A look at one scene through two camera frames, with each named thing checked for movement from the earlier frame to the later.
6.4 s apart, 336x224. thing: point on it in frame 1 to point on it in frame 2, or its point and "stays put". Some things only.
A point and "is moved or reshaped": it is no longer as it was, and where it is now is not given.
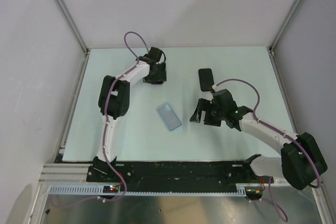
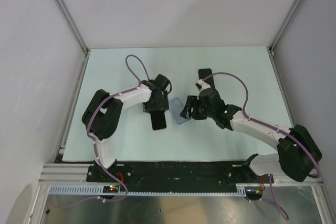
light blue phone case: [169, 116] to [176, 106]
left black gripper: [163, 71] to [163, 104]
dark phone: [155, 78] is moved or reshaped
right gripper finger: [203, 104] to [188, 109]
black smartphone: [206, 79] stays put
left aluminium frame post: [62, 4] stays put
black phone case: [207, 79] stays put
